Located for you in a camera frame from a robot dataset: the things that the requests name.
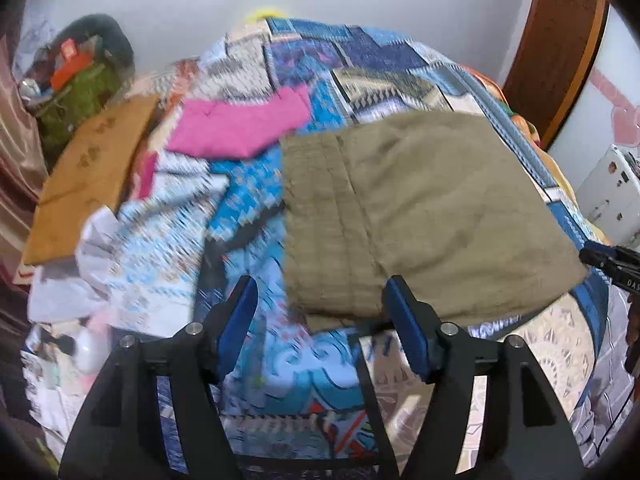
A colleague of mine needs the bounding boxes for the wooden wardrobe with door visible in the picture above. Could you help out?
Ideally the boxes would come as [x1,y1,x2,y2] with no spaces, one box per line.
[503,0,608,150]

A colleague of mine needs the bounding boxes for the patchwork patterned bed quilt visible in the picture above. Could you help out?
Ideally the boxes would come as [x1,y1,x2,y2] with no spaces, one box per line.
[74,16,640,470]

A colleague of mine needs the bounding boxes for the white appliance with stickers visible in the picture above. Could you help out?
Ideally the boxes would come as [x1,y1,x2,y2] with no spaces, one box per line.
[576,144,639,250]

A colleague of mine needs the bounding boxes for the wooden lap desk board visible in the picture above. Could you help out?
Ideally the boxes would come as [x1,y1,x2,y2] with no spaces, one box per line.
[23,94,160,266]

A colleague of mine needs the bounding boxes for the orange box in basket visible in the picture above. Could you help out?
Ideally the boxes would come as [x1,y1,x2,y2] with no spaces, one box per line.
[50,52,93,92]

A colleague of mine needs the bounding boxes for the pink folded garment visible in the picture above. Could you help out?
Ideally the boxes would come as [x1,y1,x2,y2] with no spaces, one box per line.
[166,84,311,160]

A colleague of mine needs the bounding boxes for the striped pink window curtain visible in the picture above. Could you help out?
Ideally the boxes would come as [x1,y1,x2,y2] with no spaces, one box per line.
[1,37,48,286]

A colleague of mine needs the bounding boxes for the olive khaki pants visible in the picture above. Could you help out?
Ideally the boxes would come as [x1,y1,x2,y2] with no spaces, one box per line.
[282,112,587,330]

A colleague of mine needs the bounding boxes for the yellow curved foam pillow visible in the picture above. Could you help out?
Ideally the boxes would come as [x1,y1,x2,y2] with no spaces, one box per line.
[244,8,286,24]

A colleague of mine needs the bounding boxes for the white crumpled cloth pile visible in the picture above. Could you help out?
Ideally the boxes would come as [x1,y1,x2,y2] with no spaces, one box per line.
[12,11,56,80]

